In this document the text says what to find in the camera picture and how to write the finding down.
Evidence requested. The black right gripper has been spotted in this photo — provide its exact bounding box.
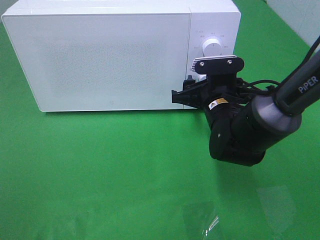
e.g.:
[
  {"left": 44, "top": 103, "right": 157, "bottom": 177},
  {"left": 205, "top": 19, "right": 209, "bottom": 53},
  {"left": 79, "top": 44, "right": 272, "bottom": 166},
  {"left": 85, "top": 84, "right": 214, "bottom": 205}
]
[{"left": 171, "top": 55, "right": 247, "bottom": 125}]

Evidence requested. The white microwave knob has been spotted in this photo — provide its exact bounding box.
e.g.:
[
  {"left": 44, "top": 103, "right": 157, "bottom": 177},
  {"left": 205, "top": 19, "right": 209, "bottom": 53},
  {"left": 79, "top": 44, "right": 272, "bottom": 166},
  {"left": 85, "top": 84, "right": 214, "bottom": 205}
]
[
  {"left": 202, "top": 37, "right": 222, "bottom": 57},
  {"left": 196, "top": 74, "right": 207, "bottom": 82}
]

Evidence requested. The white microwave door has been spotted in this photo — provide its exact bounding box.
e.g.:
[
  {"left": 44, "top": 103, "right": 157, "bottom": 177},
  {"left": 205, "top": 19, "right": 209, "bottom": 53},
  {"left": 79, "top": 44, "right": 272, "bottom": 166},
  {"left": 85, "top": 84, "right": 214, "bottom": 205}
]
[{"left": 2, "top": 14, "right": 190, "bottom": 112}]

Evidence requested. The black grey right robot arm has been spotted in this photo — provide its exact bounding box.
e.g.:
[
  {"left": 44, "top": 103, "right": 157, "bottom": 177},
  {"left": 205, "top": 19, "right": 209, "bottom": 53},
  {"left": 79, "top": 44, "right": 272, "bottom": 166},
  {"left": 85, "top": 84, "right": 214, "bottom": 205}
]
[{"left": 171, "top": 40, "right": 320, "bottom": 167}]

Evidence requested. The white microwave oven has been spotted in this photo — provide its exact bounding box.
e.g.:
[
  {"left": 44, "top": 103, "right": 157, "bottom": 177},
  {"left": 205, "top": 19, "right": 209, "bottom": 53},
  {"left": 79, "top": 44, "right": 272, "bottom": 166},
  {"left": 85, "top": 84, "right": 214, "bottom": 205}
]
[{"left": 0, "top": 0, "right": 242, "bottom": 113}]

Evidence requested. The green table mat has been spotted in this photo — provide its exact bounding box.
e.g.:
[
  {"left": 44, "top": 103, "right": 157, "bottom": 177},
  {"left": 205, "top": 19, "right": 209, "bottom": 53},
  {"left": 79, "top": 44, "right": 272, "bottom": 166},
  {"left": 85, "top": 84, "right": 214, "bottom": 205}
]
[{"left": 0, "top": 27, "right": 320, "bottom": 240}]

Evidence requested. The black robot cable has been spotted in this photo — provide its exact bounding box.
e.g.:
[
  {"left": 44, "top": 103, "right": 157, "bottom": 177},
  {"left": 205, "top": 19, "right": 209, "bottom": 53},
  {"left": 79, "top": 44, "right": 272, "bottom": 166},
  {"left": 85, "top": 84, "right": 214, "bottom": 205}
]
[{"left": 236, "top": 34, "right": 320, "bottom": 106}]

